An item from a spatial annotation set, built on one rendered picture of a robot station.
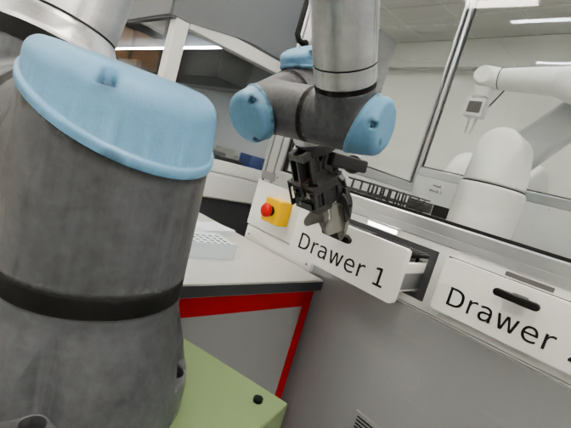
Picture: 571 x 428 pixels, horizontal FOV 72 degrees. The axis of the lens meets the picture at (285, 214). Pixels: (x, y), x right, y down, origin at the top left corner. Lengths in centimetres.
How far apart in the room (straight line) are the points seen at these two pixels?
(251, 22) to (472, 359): 129
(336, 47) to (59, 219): 33
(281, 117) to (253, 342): 58
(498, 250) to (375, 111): 47
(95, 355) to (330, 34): 36
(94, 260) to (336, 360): 86
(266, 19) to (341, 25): 120
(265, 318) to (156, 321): 68
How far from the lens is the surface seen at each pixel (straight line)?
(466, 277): 85
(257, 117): 53
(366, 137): 47
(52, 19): 36
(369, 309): 97
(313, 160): 67
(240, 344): 92
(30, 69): 25
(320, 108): 49
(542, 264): 83
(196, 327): 82
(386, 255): 78
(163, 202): 23
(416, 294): 91
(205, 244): 90
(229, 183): 160
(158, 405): 29
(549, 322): 82
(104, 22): 38
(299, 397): 114
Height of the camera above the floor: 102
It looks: 7 degrees down
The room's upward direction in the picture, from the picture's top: 16 degrees clockwise
